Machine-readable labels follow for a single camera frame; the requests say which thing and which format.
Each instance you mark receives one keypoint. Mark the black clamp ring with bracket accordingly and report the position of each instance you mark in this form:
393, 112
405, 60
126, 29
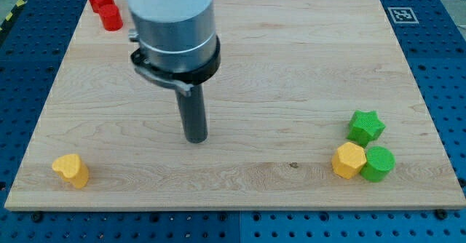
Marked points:
179, 60

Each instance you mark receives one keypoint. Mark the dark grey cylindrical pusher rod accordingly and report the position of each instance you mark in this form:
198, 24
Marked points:
193, 118

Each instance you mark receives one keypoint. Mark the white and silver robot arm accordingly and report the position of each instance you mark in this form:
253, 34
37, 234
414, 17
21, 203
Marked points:
173, 15

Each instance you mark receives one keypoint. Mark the red circle block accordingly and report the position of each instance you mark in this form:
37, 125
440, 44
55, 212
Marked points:
110, 17

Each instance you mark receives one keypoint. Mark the yellow hexagon block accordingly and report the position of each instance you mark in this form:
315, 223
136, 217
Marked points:
348, 160

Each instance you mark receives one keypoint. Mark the green circle block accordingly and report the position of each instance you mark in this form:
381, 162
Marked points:
379, 163

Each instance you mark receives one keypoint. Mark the light wooden board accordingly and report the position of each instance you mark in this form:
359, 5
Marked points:
293, 72

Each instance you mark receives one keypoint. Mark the yellow heart block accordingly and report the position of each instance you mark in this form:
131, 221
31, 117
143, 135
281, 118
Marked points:
72, 169

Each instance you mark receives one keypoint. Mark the green star block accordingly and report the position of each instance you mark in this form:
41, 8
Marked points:
365, 127

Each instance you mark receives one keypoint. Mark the white fiducial marker tag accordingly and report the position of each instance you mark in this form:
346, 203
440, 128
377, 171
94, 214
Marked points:
403, 15

